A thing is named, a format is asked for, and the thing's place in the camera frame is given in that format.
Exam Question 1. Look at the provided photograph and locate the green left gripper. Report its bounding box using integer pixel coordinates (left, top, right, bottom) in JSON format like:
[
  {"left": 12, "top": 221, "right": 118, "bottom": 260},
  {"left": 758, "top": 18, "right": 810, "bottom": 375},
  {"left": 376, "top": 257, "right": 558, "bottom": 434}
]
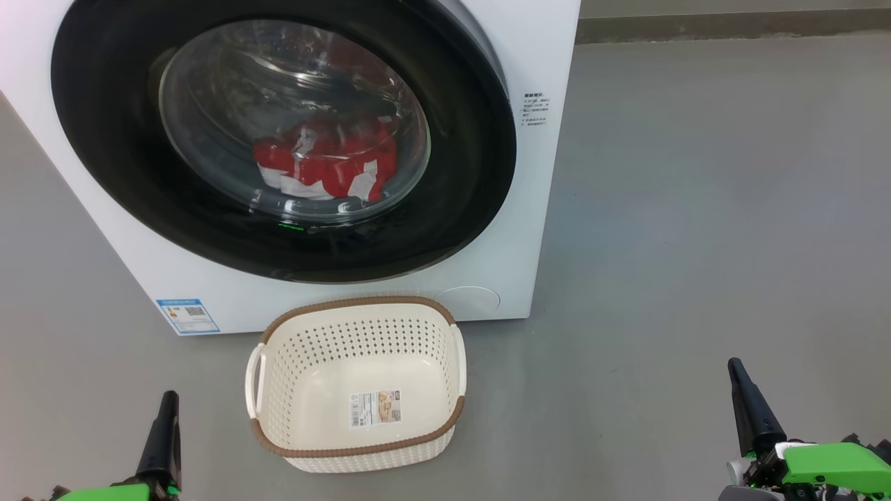
[{"left": 42, "top": 391, "right": 183, "bottom": 501}]

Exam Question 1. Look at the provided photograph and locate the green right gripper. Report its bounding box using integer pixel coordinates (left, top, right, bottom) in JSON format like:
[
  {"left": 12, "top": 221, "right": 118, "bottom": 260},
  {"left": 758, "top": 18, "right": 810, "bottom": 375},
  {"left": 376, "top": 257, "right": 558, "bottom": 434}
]
[{"left": 719, "top": 358, "right": 891, "bottom": 501}]

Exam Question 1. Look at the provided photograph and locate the round black washer door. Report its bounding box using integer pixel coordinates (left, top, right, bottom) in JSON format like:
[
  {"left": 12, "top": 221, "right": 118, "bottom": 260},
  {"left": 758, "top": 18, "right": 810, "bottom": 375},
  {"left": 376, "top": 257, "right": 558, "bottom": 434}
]
[{"left": 50, "top": 0, "right": 518, "bottom": 284}]

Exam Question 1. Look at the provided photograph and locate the red and white garment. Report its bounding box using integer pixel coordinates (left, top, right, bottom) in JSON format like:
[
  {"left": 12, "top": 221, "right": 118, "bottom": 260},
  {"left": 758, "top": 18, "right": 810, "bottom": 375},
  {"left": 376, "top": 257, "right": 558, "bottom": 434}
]
[{"left": 253, "top": 115, "right": 397, "bottom": 204}]

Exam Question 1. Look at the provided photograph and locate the cream laundry basket brown rim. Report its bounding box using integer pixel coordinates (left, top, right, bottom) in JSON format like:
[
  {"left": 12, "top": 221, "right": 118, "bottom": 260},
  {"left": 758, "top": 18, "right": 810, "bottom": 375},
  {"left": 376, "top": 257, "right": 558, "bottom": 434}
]
[{"left": 244, "top": 296, "right": 467, "bottom": 474}]

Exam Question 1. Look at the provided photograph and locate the white front-load washing machine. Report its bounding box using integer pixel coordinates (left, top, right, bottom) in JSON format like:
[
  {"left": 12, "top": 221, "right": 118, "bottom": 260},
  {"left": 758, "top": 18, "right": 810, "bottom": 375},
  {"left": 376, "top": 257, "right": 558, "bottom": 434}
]
[{"left": 0, "top": 0, "right": 582, "bottom": 337}]

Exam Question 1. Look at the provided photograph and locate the blue energy label sticker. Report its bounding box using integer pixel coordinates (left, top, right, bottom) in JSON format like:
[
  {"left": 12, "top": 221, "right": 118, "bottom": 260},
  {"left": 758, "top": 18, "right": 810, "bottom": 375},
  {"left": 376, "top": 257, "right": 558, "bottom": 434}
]
[{"left": 156, "top": 299, "right": 221, "bottom": 335}]

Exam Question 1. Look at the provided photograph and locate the paper product label sticker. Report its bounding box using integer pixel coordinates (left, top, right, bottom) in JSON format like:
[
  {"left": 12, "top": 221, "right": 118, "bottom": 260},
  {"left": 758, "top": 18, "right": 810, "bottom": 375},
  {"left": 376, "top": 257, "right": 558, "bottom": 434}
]
[{"left": 349, "top": 390, "right": 403, "bottom": 428}]

